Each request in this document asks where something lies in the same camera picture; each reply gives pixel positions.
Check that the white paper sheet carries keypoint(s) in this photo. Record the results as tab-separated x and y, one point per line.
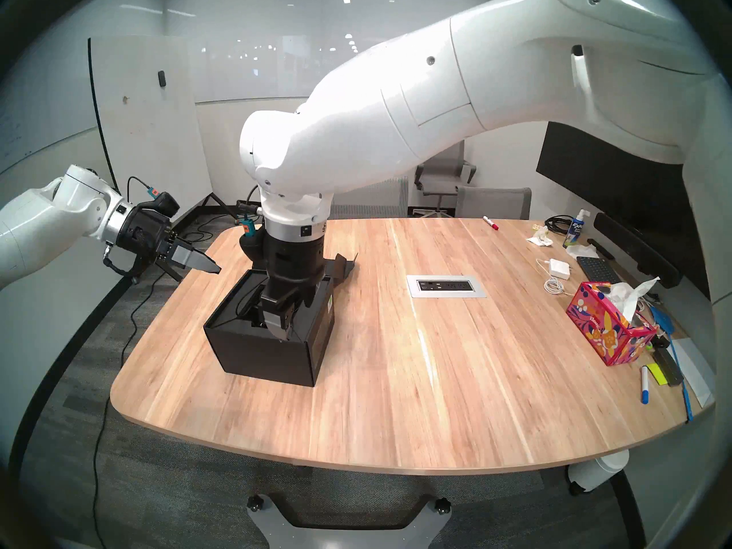
697	370

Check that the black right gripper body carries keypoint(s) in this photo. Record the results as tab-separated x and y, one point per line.
291	267

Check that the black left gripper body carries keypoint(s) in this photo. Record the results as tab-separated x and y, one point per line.
151	233

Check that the wall-mounted glass whiteboard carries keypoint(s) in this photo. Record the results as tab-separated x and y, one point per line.
257	50

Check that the crumpled white tissue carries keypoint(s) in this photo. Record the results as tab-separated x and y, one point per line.
540	239
582	251

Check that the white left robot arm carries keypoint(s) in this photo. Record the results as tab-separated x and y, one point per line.
40	227

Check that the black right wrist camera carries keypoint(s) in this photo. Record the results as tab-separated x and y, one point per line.
251	247

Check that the silver table power outlet panel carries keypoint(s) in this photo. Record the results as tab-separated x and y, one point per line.
446	286

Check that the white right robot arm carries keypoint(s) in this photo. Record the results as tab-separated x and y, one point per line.
457	96

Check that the white freestanding whiteboard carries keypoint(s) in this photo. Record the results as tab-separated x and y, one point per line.
148	147

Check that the black flat eraser block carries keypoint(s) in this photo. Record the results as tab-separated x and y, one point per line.
668	366

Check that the grey ribbed mesh chair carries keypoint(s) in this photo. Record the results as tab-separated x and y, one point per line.
372	196

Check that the blue capped white marker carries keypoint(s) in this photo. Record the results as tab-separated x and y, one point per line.
644	385

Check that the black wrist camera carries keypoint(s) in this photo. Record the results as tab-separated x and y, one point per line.
160	205
251	247

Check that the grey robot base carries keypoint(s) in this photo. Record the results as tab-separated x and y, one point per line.
271	528

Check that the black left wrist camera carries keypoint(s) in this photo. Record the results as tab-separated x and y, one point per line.
160	205

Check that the black video conference bar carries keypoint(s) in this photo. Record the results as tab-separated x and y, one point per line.
635	247

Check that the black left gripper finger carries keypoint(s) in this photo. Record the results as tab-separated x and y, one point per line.
194	259

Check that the yellow sticky note pad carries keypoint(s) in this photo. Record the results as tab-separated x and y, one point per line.
656	373

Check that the grey office chair with armrests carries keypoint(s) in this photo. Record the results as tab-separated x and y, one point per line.
443	179

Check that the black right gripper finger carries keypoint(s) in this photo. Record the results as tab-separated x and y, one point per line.
280	322

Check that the black keyboard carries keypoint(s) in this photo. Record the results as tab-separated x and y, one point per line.
597	269

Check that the large black wall screen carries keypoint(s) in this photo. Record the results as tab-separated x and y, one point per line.
629	193

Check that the black cardboard box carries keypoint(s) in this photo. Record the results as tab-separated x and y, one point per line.
257	353

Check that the whiteboard cleaner spray bottle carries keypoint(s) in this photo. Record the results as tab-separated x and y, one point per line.
575	233

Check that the red capped whiteboard marker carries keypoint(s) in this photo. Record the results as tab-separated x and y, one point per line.
490	222

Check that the colourful floral tissue box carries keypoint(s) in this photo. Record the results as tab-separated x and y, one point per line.
609	325

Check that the glass whiteboard with blue writing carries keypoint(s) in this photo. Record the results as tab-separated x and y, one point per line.
28	102

